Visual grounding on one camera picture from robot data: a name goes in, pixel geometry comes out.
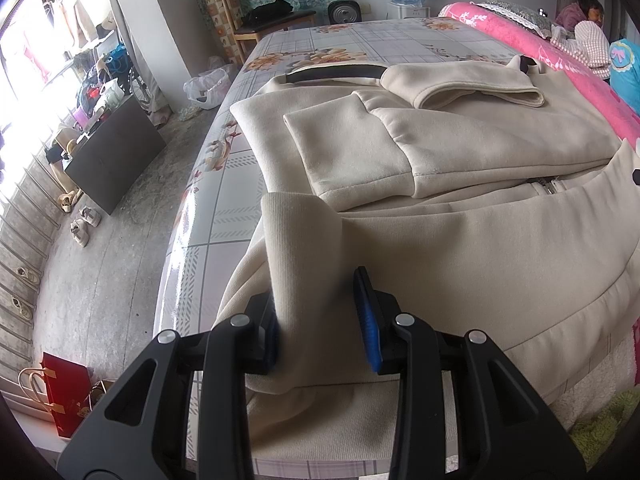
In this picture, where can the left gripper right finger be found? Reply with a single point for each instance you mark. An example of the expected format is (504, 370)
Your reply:
(464, 409)

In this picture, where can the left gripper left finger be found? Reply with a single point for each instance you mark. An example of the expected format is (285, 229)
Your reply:
(179, 410)

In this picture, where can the beige zip jacket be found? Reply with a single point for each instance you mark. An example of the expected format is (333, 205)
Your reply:
(479, 195)

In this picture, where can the red paper bag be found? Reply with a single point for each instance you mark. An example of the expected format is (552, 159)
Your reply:
(62, 388)

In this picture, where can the white fluffy blanket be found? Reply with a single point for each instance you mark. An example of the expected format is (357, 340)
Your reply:
(596, 409)

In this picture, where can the floral grey bed sheet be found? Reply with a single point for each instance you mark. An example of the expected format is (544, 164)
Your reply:
(221, 206)

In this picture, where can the dark low cabinet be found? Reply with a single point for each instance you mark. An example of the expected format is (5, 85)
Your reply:
(108, 163)

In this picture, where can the white plastic bag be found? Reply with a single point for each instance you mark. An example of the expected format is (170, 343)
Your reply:
(209, 89)

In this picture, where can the pink floral blanket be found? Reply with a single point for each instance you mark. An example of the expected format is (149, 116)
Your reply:
(619, 115)

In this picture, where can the blue cartoon quilt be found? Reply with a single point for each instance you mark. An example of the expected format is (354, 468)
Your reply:
(625, 72)

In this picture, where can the grey patterned pillow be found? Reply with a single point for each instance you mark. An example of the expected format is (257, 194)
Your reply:
(527, 18)

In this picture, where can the wooden chair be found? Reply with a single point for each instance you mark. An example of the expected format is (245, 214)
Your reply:
(239, 33)

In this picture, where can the person in background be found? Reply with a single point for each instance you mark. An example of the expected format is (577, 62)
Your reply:
(578, 11)

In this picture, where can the white water dispenser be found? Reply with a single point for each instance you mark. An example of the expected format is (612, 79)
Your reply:
(398, 11)

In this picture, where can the black bag on chair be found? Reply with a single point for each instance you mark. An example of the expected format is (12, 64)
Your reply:
(267, 13)

